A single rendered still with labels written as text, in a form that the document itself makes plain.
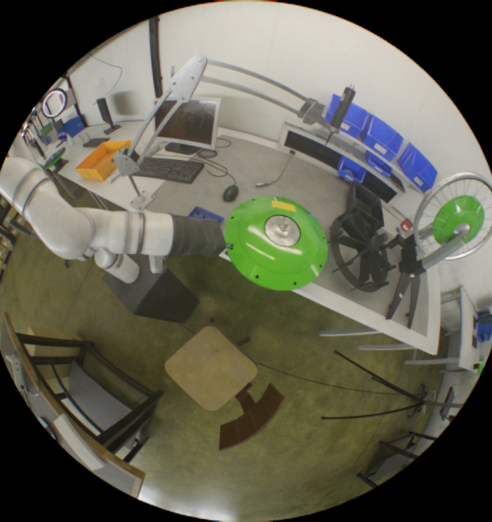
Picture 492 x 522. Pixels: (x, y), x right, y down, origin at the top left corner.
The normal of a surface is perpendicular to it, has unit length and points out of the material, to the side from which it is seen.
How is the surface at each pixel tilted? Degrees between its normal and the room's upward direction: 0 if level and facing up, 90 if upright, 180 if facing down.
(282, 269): 21
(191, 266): 0
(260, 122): 90
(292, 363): 0
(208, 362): 0
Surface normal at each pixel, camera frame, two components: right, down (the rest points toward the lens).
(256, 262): -0.12, -0.11
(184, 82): 0.11, 0.92
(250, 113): -0.43, 0.81
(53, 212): 0.65, 0.00
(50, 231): 0.44, 0.26
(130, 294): 0.11, -0.39
